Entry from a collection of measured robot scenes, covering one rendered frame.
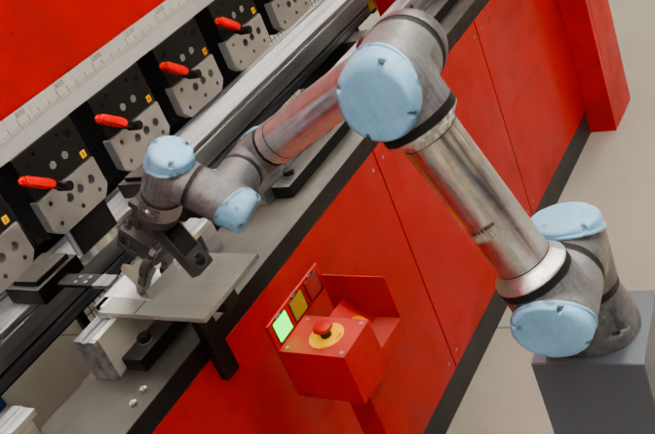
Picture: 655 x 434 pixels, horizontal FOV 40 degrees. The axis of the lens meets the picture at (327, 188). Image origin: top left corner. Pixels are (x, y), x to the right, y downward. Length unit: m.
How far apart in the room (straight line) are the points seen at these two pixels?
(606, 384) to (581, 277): 0.26
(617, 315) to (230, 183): 0.65
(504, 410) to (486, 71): 1.02
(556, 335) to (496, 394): 1.34
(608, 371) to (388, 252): 0.91
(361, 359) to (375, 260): 0.54
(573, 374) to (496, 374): 1.19
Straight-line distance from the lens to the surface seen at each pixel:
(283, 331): 1.78
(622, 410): 1.58
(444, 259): 2.55
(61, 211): 1.64
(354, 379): 1.72
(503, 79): 2.97
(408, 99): 1.14
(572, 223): 1.41
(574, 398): 1.58
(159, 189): 1.46
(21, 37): 1.63
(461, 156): 1.22
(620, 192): 3.33
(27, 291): 1.91
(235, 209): 1.42
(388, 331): 1.83
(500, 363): 2.75
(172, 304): 1.63
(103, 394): 1.76
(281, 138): 1.46
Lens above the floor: 1.79
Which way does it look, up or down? 27 degrees down
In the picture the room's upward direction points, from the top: 23 degrees counter-clockwise
